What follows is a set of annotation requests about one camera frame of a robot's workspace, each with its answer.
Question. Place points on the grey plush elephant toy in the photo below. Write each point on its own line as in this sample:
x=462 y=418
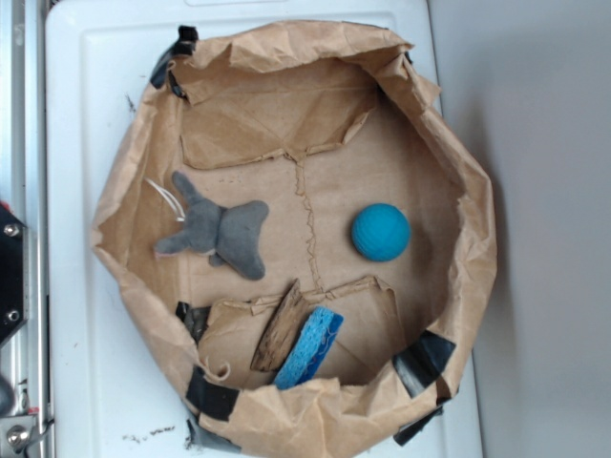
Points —
x=224 y=235

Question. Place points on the white plastic tray base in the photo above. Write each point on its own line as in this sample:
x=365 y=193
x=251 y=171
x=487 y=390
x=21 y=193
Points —
x=110 y=399

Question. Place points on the blue rubber ball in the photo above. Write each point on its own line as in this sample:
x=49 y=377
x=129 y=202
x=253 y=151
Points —
x=380 y=232

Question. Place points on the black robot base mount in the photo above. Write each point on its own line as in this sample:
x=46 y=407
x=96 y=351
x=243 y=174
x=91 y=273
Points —
x=14 y=309

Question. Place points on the blue sponge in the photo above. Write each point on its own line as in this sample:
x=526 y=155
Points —
x=315 y=340

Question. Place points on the brown paper bag tray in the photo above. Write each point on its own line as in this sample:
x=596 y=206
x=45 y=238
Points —
x=318 y=120

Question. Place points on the brown wooden block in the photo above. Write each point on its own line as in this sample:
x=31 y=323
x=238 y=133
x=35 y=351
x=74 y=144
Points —
x=281 y=331

